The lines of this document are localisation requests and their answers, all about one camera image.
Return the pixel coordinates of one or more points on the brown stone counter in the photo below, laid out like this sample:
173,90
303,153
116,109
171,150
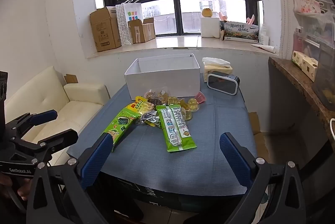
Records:
293,75

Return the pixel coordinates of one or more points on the open brown cardboard box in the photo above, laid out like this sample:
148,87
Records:
141,31

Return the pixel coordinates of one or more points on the marble window sill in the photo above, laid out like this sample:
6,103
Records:
178,42

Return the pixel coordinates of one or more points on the orange pomelo fruit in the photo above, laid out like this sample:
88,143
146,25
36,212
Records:
206,12

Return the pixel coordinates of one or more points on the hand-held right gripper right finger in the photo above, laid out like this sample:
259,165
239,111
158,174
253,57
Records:
235,161

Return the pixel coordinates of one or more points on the landscape printed box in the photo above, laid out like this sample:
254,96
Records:
240,31

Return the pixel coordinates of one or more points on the pile of jelly cups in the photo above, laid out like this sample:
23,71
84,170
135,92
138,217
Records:
183,105

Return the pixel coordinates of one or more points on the tall brown cardboard box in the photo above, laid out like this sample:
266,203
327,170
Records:
104,30

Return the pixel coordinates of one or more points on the person's left hand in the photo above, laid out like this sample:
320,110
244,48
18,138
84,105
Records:
23,190

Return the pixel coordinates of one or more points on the flat cardboard piece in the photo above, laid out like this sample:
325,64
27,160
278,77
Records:
71,79

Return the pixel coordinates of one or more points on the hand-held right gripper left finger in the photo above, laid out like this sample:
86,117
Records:
95,158

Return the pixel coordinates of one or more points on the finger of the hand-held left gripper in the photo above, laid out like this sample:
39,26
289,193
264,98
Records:
62,136
44,115

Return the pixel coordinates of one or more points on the silver black snack wrapper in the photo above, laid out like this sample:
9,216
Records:
146,118

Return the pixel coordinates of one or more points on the yellow snack packet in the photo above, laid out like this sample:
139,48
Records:
141,103

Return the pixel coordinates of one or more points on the white tube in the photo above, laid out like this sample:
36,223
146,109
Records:
264,48

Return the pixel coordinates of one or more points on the green snack packet white label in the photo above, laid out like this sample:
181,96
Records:
178,135

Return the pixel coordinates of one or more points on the pink jelly cup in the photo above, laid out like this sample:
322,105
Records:
200,98

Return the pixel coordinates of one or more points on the white cube box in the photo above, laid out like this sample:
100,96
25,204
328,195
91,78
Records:
209,26

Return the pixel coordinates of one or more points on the grey mirror digital clock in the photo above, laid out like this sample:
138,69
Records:
222,82

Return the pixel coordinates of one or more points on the cream printed carton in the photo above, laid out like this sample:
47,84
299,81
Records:
305,64

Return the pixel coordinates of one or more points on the cream leather sofa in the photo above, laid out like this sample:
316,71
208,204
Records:
52,98

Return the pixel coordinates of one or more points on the green seaweed snack packet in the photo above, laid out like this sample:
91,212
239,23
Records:
120,126

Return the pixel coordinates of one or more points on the polka dot paper bag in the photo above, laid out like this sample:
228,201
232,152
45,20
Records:
123,28

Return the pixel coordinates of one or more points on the pink floral pouch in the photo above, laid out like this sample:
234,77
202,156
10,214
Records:
306,3

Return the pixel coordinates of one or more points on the brown cardboard on floor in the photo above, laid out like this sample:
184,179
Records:
255,124

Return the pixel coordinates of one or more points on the white cardboard box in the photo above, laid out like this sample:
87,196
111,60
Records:
162,82

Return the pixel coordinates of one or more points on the clear plastic container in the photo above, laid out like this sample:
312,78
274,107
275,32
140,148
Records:
325,77

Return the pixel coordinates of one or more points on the yellow tissue pack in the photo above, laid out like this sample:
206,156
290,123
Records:
217,68

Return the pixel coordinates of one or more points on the blue tablecloth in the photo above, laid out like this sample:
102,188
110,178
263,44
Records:
209,122

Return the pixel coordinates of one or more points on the white bag coloured squares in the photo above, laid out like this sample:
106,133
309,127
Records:
133,11

